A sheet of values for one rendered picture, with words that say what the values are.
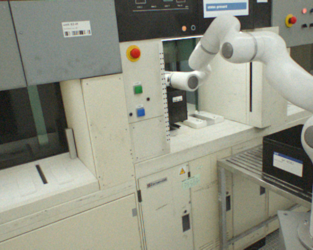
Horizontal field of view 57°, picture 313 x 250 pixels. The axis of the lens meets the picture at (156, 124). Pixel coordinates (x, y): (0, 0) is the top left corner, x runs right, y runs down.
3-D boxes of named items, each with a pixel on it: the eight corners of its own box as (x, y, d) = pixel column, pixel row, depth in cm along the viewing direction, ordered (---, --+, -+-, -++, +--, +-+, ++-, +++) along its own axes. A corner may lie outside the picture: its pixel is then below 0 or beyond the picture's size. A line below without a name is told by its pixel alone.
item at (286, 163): (260, 171, 135) (261, 136, 130) (298, 155, 147) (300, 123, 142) (317, 196, 112) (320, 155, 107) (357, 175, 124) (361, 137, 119)
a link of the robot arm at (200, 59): (226, 33, 124) (195, 74, 150) (196, 36, 117) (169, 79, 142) (236, 49, 121) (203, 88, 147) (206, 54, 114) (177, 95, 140)
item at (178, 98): (154, 136, 155) (148, 77, 145) (136, 127, 172) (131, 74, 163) (190, 125, 166) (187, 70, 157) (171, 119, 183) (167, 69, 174)
